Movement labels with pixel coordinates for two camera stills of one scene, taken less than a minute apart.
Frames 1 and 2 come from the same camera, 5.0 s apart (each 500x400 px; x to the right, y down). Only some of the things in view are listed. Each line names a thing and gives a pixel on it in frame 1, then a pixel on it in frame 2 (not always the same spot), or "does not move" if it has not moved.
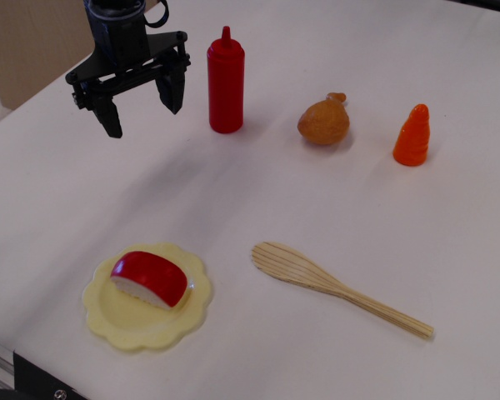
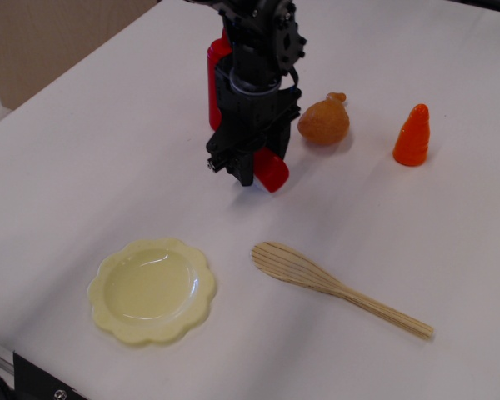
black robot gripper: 126,54 → 249,122
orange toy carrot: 412,143 does not move
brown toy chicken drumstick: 326,122 does not move
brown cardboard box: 29,42 does not move
